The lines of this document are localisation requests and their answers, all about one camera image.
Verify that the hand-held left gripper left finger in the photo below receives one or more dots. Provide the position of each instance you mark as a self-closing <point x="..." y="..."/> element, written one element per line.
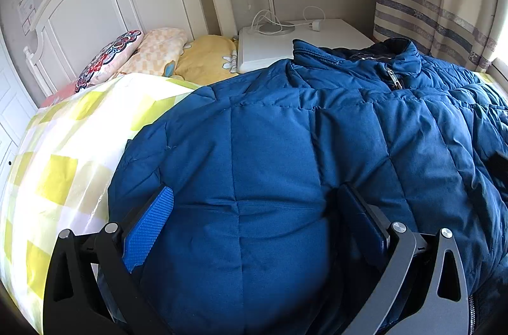
<point x="153" y="228"/>

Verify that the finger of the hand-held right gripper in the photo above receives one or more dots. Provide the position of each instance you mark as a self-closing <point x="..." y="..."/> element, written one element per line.
<point x="499" y="165"/>

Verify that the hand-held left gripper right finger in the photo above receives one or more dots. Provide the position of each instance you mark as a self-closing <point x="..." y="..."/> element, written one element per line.
<point x="363" y="232"/>

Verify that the blue puffer jacket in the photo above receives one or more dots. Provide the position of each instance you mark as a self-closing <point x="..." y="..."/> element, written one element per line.
<point x="278" y="144"/>

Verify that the pink floral quilt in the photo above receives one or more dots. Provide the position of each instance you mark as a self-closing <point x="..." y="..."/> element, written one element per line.
<point x="55" y="97"/>

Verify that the floral patterned pillow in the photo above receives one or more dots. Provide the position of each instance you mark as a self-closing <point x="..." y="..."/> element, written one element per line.
<point x="107" y="59"/>

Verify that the pale checked pillow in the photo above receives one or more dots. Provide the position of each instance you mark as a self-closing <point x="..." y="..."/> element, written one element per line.
<point x="154" y="49"/>

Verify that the yellow floral pillow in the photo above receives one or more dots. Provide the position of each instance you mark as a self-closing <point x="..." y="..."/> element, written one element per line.
<point x="206" y="57"/>

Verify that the white wardrobe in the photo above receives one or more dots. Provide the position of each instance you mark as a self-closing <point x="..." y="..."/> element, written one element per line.
<point x="10" y="113"/>

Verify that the white nightstand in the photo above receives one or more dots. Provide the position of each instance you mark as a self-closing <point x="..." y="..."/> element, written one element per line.
<point x="270" y="45"/>

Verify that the paper wall notice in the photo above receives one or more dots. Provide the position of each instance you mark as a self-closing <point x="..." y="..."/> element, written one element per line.
<point x="27" y="8"/>

